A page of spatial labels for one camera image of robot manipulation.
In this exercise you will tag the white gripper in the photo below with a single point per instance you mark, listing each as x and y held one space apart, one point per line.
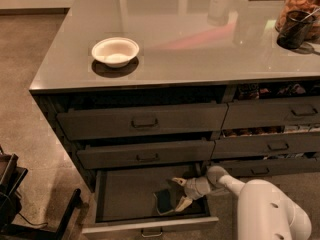
196 188

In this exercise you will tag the green yellow sponge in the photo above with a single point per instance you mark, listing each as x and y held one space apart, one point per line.
163 202

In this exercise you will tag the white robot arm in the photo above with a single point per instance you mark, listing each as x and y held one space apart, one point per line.
264 212

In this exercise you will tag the middle left dark drawer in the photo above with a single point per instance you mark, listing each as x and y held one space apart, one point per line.
145 154

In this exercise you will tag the dark drawer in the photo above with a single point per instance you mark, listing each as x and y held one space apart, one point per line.
141 121
264 167
249 146
145 154
272 112

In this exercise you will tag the open bottom left drawer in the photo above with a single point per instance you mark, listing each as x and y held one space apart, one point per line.
125 204

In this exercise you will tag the bottom right dark drawer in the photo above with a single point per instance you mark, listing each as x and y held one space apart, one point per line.
264 167

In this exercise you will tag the top left dark drawer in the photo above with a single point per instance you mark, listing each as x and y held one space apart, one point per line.
141 121

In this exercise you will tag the dark counter cabinet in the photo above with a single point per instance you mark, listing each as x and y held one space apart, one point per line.
191 52

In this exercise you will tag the middle right dark drawer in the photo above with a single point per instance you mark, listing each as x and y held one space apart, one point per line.
249 146

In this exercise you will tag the top right dark drawer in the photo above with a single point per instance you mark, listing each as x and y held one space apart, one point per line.
272 112

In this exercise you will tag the white paper bowl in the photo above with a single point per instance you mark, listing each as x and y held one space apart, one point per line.
115 52

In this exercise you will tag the dark glass cup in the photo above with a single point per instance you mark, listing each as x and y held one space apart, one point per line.
295 29

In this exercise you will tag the glass snack jar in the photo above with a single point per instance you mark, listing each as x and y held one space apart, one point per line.
308 6

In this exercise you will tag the black chair frame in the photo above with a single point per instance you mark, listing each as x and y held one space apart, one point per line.
13 225

